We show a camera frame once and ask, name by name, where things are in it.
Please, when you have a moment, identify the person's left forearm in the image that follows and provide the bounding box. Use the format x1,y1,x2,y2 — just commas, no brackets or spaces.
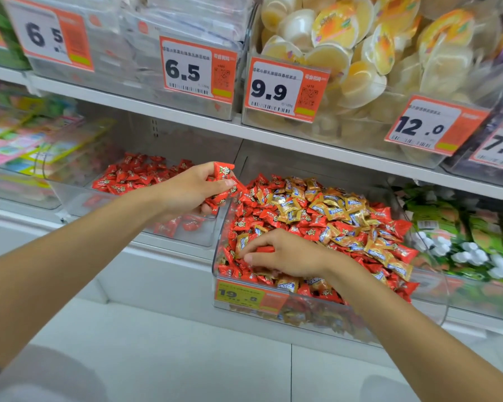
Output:
0,188,168,370

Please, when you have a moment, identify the person's left hand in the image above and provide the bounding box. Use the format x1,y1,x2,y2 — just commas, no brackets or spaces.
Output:
149,162,238,222

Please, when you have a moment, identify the person's light grey clothing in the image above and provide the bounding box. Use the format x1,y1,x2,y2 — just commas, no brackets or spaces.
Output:
0,345,106,402

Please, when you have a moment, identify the heap of red candies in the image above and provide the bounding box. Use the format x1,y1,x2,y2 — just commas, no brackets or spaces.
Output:
91,152,219,239

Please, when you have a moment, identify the person's right forearm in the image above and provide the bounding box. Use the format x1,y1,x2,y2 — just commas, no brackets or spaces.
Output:
325,256,503,402

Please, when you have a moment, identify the pile of green snack packets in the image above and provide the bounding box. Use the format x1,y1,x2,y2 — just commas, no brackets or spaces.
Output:
396,183,503,290

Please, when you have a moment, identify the pile of yellow jelly cups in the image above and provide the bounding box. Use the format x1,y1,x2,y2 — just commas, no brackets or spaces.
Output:
259,0,503,136

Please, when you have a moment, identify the pile of clear packets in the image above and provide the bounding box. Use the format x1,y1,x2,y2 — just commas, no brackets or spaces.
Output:
88,0,254,44

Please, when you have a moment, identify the person's right hand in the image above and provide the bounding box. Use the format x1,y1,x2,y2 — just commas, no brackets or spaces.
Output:
236,229,348,285

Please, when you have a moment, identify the pile of colourful snack packets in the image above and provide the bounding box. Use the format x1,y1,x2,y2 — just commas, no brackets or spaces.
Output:
0,84,115,180

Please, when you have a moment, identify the pile of red gold candies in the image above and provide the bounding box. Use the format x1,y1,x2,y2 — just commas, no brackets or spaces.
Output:
216,173,421,337

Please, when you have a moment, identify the clear plastic bin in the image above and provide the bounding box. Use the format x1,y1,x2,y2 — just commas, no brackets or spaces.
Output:
0,0,32,71
241,0,503,170
385,179,503,324
121,0,257,122
0,78,119,210
440,0,503,190
45,154,232,248
3,0,128,87

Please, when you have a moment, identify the clear bin with yellow tag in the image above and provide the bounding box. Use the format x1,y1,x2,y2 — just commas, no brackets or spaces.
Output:
212,200,450,344

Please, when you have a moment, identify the yellow orange price tag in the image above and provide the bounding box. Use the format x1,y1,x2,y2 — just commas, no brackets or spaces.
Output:
214,278,291,316

